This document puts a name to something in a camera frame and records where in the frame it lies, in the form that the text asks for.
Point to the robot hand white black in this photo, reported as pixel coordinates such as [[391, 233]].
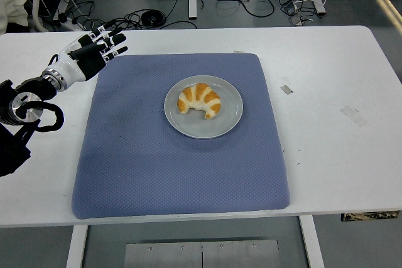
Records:
[[70, 64]]

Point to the croissant bread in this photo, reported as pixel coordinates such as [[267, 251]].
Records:
[[201, 95]]

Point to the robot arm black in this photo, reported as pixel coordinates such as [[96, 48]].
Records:
[[31, 87]]

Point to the white power strip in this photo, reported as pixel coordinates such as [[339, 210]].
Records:
[[67, 24]]

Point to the blue quilted mat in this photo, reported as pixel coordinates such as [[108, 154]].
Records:
[[141, 170]]

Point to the grey round plate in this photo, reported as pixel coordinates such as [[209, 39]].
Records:
[[226, 117]]

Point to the white table leg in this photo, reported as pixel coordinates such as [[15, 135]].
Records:
[[311, 243], [77, 246]]

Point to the small grey tape strip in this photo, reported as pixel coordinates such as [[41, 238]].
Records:
[[287, 89]]

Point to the grey power adapter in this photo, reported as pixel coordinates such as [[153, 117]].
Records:
[[291, 8]]

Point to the grey metal plate with screws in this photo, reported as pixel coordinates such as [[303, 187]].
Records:
[[201, 255]]

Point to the large clear tape strip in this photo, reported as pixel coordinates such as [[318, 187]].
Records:
[[353, 115]]

